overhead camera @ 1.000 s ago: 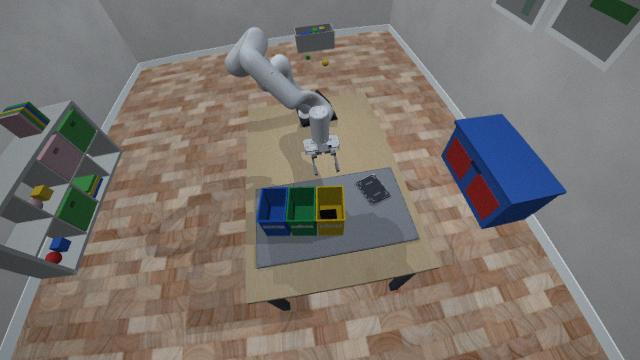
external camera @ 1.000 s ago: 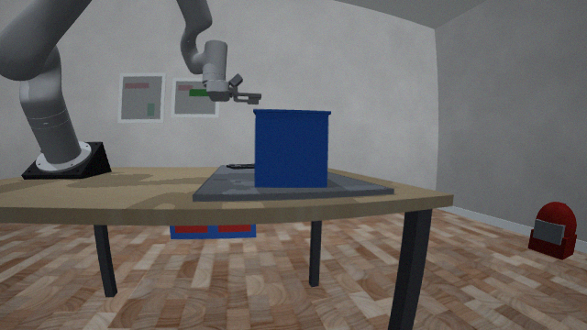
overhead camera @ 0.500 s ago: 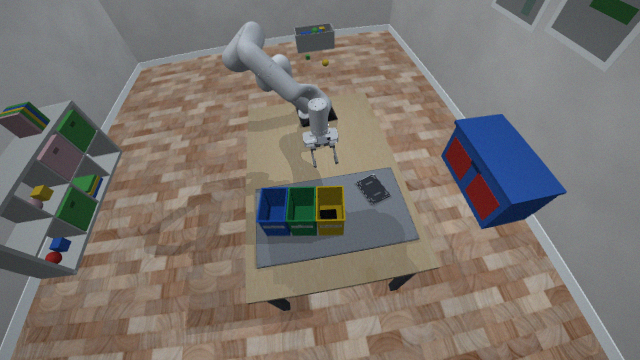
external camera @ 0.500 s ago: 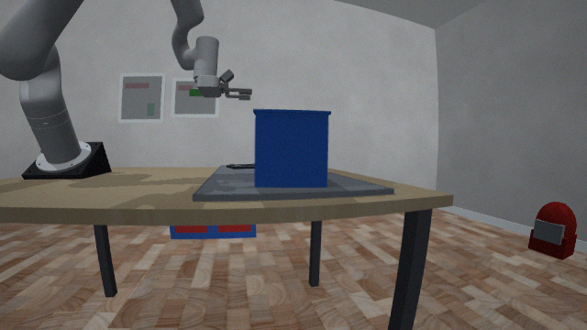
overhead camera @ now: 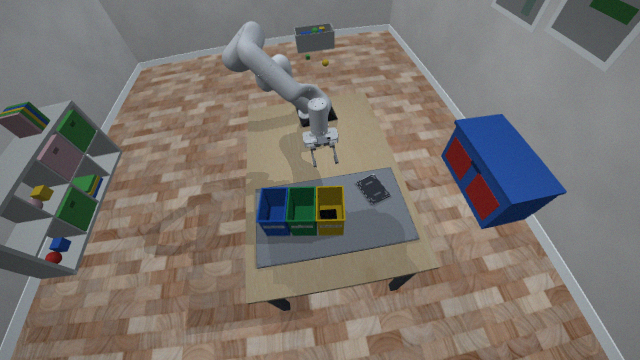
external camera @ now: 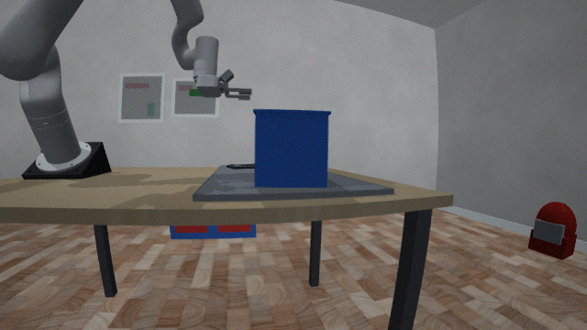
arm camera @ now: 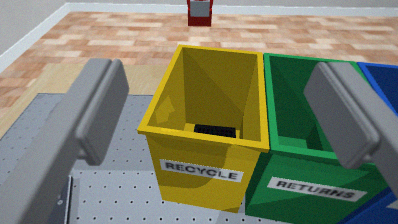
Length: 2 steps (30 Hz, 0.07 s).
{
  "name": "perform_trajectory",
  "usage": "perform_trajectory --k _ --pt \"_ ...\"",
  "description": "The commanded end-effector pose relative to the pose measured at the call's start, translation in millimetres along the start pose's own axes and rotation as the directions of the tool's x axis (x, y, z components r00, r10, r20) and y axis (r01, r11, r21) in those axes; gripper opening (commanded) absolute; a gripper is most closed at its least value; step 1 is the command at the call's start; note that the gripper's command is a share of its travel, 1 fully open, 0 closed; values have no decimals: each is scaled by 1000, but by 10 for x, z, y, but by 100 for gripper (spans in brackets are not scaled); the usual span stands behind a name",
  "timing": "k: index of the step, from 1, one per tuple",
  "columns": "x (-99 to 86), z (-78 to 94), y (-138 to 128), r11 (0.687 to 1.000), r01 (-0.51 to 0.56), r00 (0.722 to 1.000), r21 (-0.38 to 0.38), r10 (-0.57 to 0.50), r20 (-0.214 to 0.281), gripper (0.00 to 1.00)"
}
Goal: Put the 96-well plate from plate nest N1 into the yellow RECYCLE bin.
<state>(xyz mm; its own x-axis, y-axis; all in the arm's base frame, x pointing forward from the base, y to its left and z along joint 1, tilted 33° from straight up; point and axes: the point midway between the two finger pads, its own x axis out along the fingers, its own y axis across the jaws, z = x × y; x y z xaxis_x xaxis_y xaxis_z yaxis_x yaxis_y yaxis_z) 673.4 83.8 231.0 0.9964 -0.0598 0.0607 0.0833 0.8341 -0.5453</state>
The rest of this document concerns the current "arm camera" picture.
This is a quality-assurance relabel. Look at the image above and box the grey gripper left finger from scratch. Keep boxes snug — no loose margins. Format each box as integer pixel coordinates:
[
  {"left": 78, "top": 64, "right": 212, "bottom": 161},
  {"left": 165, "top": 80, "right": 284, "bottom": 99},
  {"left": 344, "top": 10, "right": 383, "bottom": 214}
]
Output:
[{"left": 0, "top": 58, "right": 129, "bottom": 224}]

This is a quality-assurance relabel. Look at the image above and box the black well plate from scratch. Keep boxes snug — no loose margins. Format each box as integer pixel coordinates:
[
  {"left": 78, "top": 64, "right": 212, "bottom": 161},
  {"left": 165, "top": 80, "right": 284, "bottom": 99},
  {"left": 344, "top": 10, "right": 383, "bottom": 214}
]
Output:
[{"left": 194, "top": 124, "right": 236, "bottom": 138}]

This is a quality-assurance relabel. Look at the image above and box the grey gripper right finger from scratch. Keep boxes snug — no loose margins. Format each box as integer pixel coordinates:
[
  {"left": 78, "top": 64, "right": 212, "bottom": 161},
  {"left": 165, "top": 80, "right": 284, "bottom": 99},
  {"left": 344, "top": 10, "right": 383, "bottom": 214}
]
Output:
[{"left": 304, "top": 62, "right": 398, "bottom": 199}]

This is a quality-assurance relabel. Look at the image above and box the grey perforated base plate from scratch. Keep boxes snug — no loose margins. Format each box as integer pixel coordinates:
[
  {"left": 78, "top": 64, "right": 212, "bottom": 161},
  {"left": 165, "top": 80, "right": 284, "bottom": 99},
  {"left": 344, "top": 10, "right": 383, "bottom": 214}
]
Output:
[{"left": 0, "top": 93, "right": 291, "bottom": 224}]

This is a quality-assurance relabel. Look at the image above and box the green returns bin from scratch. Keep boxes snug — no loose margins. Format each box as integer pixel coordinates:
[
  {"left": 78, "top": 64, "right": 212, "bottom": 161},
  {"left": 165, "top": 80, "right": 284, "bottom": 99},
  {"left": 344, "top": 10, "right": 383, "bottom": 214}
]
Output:
[{"left": 245, "top": 53, "right": 389, "bottom": 224}]

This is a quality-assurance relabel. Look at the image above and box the yellow recycle bin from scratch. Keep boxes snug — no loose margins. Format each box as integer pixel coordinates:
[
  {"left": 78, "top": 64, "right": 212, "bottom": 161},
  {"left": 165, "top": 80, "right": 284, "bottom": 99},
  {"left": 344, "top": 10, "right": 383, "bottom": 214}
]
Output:
[{"left": 137, "top": 44, "right": 269, "bottom": 213}]

